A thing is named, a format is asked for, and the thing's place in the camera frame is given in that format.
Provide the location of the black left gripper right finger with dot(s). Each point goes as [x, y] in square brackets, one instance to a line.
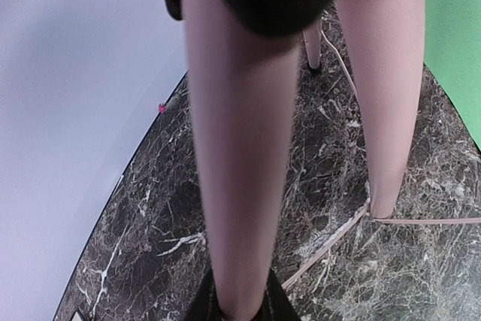
[275, 304]

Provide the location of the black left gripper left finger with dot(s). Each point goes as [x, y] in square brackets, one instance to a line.
[206, 302]

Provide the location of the pink music stand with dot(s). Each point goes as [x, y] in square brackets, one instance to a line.
[242, 59]

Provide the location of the green paper sheet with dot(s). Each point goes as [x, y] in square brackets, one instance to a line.
[452, 54]

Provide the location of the floral patterned coaster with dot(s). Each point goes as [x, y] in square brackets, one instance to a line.
[78, 316]

